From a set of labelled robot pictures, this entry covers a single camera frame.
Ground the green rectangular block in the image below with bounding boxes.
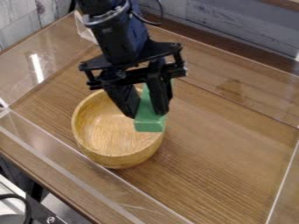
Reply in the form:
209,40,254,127
135,85,167,133

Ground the clear acrylic corner bracket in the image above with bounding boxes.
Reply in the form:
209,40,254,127
74,10,98,44

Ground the clear acrylic tray wall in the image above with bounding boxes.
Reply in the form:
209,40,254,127
0,107,193,224

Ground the brown wooden bowl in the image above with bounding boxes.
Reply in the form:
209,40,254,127
71,90,165,169

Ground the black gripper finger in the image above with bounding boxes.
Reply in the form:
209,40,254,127
146,76,174,116
105,85,141,118

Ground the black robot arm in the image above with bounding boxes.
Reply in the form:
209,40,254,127
77,0,186,118

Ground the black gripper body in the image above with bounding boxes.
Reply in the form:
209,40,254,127
79,5,187,89

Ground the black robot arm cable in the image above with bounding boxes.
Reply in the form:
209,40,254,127
130,0,165,26

